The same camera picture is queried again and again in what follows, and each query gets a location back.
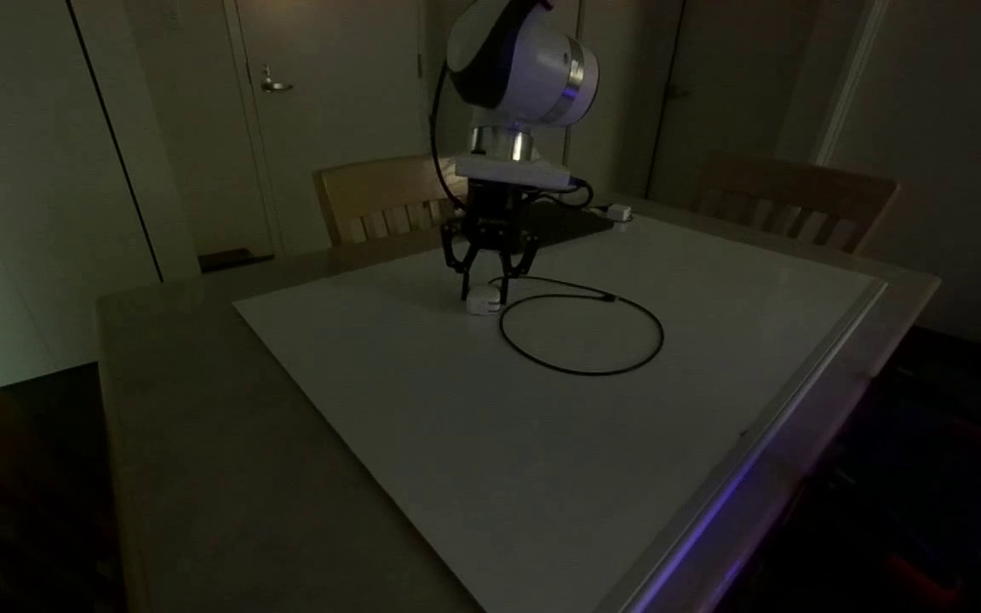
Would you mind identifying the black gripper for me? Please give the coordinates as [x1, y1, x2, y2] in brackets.
[438, 184, 540, 305]

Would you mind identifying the black cable with white charger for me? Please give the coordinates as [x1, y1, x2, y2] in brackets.
[461, 270, 668, 379]

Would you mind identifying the black closed laptop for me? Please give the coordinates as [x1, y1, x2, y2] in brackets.
[443, 198, 615, 259]

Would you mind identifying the wooden slat-back chair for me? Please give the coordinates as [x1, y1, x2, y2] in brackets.
[690, 149, 900, 259]
[312, 149, 486, 252]

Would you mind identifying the pale room door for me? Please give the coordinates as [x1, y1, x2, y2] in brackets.
[226, 0, 436, 262]

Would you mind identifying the white table mat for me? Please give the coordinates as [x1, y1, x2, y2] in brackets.
[228, 208, 894, 613]

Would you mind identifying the black low floor object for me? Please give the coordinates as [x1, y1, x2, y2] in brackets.
[193, 246, 278, 275]

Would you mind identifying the dark wooden furniture piece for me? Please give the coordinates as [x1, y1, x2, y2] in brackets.
[0, 345, 127, 613]

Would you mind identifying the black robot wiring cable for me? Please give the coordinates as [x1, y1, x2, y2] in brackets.
[427, 47, 477, 215]

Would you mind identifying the metal door lever handle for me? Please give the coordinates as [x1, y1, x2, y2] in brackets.
[257, 64, 295, 94]

